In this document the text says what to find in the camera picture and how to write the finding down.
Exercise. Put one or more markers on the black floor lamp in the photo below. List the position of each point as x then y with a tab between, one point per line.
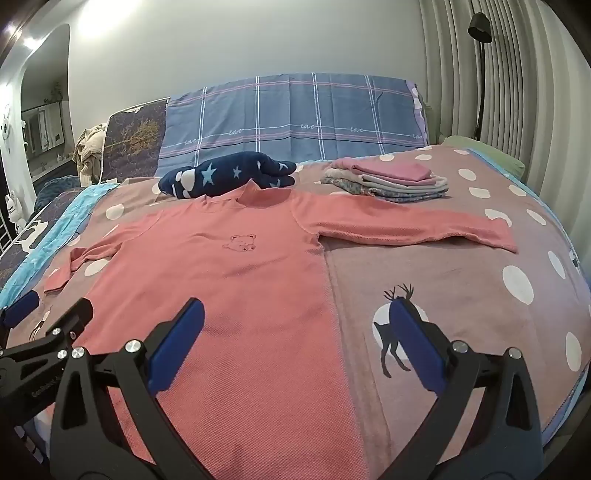
481	27

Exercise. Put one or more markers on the grey pleated curtain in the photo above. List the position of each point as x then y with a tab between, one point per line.
531	83

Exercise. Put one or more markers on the stack of folded clothes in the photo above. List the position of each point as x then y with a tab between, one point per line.
388	168

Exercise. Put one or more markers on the blue plaid pillow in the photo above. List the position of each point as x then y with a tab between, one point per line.
277	120

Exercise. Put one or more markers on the beige clothes pile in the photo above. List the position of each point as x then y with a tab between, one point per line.
90	152

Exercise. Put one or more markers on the light blue blanket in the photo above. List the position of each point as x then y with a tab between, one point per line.
60	226

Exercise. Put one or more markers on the pink long-sleeve shirt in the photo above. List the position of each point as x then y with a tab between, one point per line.
221	300

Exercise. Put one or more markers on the polka dot deer blanket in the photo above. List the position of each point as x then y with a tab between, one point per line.
461	286

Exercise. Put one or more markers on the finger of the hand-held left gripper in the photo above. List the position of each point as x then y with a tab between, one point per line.
21	305
69	325

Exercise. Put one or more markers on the floral folded garment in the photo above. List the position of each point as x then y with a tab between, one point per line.
369	191

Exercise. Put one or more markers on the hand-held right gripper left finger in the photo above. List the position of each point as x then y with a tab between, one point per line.
178	344

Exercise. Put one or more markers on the navy star print garment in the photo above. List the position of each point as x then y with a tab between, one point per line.
207	177

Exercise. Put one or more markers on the white cat figure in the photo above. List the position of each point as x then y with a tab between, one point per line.
14	207

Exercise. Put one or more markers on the dark tree print pillow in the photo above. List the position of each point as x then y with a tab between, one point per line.
134	134

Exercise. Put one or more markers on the grey folded garment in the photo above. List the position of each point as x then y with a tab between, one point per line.
411	187

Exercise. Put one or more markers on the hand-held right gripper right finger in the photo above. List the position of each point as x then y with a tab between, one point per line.
415	346

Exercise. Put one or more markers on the green pillow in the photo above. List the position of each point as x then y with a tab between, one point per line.
489	154

